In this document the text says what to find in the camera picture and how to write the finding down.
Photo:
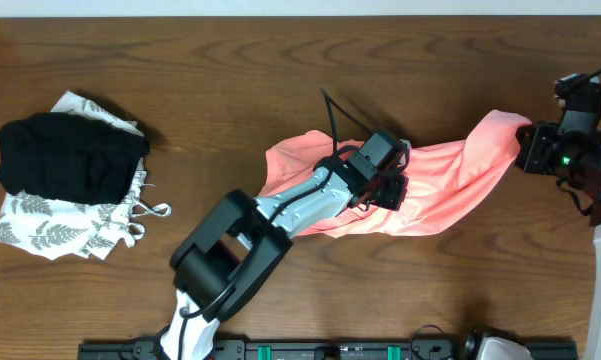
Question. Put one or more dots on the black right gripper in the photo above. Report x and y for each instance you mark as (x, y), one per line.
(535, 147)

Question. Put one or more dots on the black folded garment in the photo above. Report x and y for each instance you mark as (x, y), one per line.
(60, 156)

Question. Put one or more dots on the white fern-print drawstring bag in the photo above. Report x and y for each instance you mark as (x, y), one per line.
(54, 228)

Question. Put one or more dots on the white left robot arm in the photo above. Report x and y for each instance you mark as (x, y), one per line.
(226, 259)

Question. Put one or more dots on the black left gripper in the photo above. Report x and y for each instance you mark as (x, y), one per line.
(398, 194)

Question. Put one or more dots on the pink cloth garment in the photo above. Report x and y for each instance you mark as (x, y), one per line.
(445, 181)

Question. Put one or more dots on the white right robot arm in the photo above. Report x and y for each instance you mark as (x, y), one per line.
(583, 115)

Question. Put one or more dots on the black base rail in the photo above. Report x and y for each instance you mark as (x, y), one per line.
(426, 347)

